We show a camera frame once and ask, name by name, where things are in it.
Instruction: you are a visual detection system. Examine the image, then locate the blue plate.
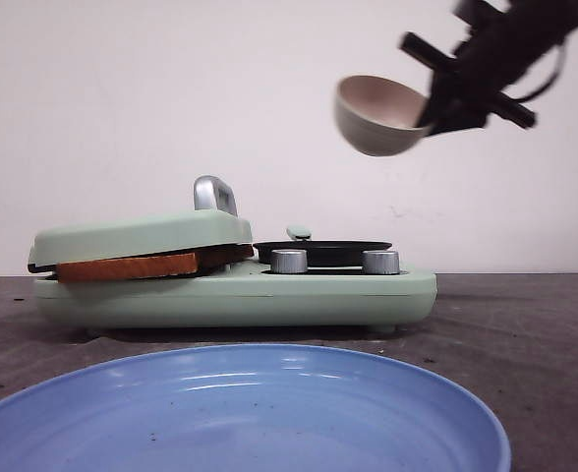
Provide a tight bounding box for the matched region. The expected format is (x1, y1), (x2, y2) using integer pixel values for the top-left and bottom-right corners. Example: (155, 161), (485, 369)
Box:
(0, 344), (512, 471)

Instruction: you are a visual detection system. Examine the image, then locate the mint green breakfast maker base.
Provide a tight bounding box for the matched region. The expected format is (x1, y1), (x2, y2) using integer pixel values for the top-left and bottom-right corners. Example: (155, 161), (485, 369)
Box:
(33, 261), (437, 329)

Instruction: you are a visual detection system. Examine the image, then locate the left silver knob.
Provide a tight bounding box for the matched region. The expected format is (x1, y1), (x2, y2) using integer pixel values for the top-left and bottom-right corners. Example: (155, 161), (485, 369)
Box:
(270, 249), (308, 274)

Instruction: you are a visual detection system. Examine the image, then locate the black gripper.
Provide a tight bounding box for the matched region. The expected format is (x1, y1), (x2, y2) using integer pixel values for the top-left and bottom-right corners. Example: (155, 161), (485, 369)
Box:
(400, 1), (578, 138)

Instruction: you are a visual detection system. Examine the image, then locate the right silver knob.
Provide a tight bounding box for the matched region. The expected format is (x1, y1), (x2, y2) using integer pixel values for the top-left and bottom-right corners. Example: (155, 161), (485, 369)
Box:
(362, 250), (400, 275)

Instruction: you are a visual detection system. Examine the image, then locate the mint green sandwich maker lid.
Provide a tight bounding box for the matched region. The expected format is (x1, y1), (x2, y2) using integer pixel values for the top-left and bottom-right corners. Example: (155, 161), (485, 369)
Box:
(28, 175), (253, 273)

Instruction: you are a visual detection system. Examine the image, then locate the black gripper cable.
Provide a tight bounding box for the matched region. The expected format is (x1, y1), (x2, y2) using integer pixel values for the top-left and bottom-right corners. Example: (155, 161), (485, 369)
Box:
(514, 41), (565, 102)

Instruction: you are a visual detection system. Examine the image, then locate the silver knob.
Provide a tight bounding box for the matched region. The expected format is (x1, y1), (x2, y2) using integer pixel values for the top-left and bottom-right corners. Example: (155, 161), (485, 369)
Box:
(270, 249), (308, 274)
(362, 250), (400, 275)

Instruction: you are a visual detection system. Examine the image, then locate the black frying pan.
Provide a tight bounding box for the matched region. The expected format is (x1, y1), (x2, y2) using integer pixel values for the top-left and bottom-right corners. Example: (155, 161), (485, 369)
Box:
(254, 224), (392, 267)

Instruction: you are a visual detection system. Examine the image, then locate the beige ribbed bowl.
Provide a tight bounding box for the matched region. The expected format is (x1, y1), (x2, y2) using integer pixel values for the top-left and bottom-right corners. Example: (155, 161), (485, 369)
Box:
(333, 75), (433, 157)

